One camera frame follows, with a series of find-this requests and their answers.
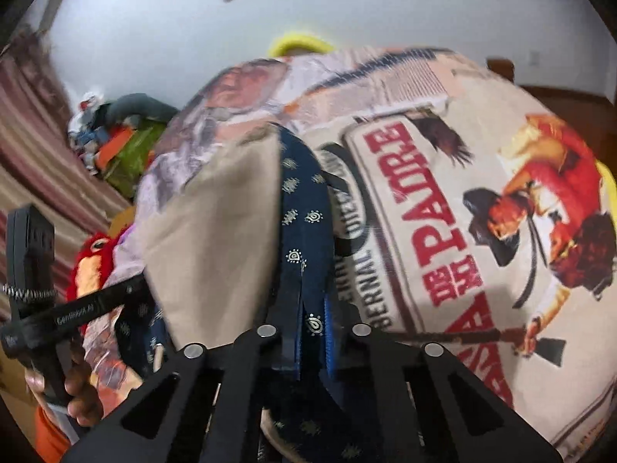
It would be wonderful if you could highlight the grey curved pillow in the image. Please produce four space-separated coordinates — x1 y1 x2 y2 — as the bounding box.
103 93 179 123

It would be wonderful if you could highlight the orange box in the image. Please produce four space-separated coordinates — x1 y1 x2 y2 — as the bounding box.
99 128 136 165

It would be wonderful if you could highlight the striped curtain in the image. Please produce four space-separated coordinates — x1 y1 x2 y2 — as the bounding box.
0 29 140 309

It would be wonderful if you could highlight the wooden bed post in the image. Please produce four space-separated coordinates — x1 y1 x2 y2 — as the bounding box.
486 58 516 83

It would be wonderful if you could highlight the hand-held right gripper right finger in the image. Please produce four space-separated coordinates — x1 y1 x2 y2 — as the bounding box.
323 294 564 463

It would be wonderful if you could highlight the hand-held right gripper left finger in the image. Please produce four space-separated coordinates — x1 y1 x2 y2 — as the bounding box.
62 277 303 463

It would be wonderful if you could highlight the printed bed sheet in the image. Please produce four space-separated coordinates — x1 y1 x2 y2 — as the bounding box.
82 48 617 449

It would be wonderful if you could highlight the red plush toy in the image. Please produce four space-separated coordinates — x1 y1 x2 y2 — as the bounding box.
65 231 126 333

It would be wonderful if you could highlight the person's left hand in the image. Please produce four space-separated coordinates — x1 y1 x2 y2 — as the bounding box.
24 347 105 429

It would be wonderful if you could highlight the yellow curved object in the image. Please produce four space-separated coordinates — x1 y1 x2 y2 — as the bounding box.
267 31 335 59

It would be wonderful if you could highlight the green patterned box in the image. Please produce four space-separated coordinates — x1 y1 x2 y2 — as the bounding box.
103 120 169 198

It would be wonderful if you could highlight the navy patterned hooded jacket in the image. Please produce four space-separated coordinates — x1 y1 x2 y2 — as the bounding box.
113 123 386 463

